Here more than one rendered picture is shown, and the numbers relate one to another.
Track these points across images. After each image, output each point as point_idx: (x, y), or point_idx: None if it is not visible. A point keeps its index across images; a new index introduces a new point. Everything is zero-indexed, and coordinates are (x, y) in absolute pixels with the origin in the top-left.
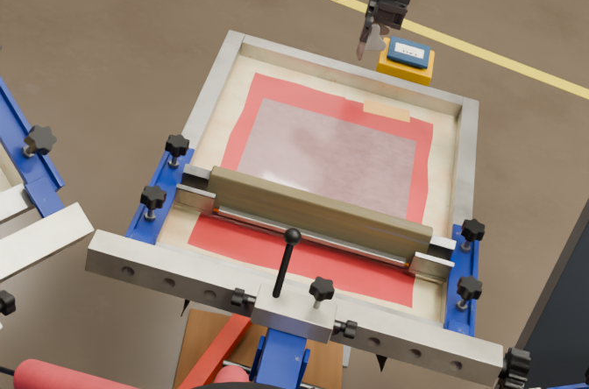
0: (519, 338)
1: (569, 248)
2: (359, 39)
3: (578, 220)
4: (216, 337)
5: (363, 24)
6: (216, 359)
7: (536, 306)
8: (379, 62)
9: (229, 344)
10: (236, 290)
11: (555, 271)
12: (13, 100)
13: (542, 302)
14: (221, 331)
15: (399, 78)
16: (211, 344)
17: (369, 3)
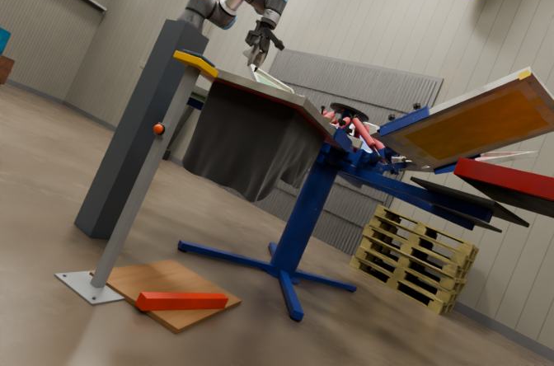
0: (131, 150)
1: (172, 92)
2: (263, 62)
3: (161, 83)
4: (185, 297)
5: (253, 55)
6: (193, 293)
7: (145, 129)
8: (218, 72)
9: (180, 293)
10: None
11: (157, 107)
12: (402, 116)
13: (162, 119)
14: (180, 297)
15: (226, 71)
16: (191, 297)
17: (269, 43)
